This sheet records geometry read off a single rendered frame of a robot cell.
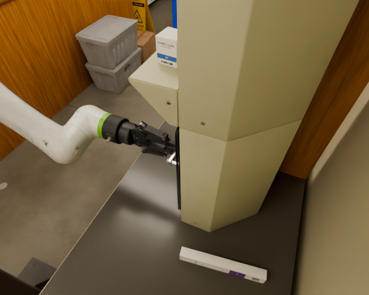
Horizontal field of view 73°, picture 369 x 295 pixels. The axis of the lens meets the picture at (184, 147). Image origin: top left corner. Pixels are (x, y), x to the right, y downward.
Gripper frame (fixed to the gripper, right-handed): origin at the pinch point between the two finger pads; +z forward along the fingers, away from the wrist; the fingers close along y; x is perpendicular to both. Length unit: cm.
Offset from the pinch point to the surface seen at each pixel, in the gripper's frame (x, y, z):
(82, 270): -37.8, -27.0, -16.8
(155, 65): -5.2, 31.1, -3.1
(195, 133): -11.5, 20.7, 9.3
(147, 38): 239, -85, -153
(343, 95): 26, 17, 41
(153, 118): 128, -116, -87
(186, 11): -12.3, 45.4, 6.9
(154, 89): -11.8, 29.8, 0.1
